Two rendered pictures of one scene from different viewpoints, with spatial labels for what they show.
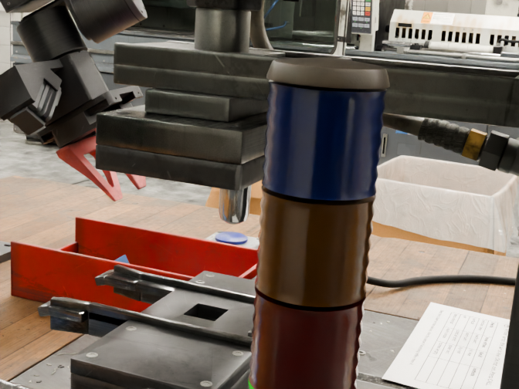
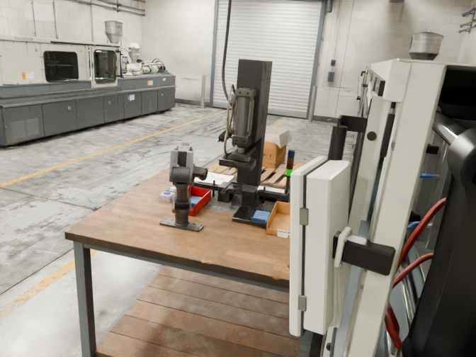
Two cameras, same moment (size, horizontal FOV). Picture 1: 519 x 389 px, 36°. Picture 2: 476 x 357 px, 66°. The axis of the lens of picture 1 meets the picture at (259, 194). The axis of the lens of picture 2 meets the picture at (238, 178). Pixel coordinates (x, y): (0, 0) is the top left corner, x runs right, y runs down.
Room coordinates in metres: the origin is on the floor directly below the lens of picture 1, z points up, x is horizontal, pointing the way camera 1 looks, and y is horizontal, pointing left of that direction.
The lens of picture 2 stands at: (0.78, 1.90, 1.67)
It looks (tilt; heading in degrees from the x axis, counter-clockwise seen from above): 19 degrees down; 263
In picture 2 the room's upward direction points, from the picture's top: 5 degrees clockwise
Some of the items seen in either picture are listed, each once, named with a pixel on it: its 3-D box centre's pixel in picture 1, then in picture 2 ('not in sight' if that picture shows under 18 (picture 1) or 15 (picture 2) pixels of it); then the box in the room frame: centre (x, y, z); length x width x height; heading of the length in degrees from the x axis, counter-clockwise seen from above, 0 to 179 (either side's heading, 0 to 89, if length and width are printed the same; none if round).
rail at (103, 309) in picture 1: (169, 336); not in sight; (0.52, 0.06, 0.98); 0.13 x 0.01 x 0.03; 69
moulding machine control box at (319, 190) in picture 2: not in sight; (336, 250); (0.46, 1.20, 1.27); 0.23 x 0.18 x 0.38; 156
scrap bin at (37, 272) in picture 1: (144, 273); (192, 200); (0.79, 0.12, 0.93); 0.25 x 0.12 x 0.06; 69
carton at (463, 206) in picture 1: (439, 237); not in sight; (2.91, -0.70, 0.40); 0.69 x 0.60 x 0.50; 155
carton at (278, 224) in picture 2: not in sight; (284, 219); (0.34, 0.32, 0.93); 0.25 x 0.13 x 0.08; 69
